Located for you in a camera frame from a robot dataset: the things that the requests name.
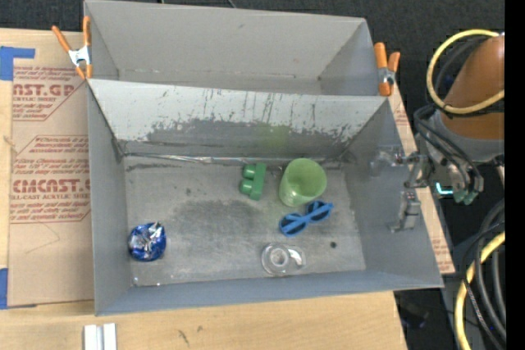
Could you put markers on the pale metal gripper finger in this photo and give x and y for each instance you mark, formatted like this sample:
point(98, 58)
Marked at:
point(408, 213)
point(385, 162)

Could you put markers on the green plastic cup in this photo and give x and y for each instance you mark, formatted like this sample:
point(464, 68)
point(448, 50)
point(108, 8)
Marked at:
point(302, 182)

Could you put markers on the blue sunglasses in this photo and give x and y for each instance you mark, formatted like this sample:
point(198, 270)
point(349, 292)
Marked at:
point(305, 218)

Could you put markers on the green toy building block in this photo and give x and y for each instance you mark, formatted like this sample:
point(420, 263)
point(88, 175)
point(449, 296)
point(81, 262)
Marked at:
point(253, 181)

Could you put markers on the crumpled blue foil packet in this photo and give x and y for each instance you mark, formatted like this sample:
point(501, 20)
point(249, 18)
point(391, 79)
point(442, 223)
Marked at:
point(147, 242)

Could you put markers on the brown cardboard board, red print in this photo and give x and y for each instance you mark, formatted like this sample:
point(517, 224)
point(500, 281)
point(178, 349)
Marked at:
point(49, 176)

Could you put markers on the black cylinder on white bracket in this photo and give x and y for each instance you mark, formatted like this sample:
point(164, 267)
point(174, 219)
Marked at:
point(500, 168)

